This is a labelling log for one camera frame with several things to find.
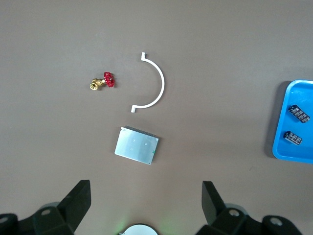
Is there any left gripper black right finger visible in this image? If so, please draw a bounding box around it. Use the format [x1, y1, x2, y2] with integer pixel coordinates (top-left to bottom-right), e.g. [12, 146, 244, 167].
[198, 181, 266, 235]

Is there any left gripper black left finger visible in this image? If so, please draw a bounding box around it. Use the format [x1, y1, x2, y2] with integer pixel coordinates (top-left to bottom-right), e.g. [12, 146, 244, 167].
[18, 180, 91, 235]

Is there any small dark connector block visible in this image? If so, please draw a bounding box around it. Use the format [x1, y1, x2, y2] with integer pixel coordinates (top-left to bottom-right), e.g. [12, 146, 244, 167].
[283, 131, 303, 146]

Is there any blue plastic tray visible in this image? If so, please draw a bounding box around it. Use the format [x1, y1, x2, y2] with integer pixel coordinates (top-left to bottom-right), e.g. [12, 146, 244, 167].
[272, 79, 313, 164]

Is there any silver metal box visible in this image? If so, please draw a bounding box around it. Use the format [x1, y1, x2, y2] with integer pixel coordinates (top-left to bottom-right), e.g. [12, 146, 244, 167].
[114, 126, 159, 166]

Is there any brass valve with red handle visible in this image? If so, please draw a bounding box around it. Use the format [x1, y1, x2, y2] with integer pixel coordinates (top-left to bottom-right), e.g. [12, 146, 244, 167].
[89, 71, 116, 91]

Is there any white curved plastic bracket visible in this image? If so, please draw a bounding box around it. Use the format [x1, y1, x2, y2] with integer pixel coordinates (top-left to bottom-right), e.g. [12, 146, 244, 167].
[131, 51, 165, 114]

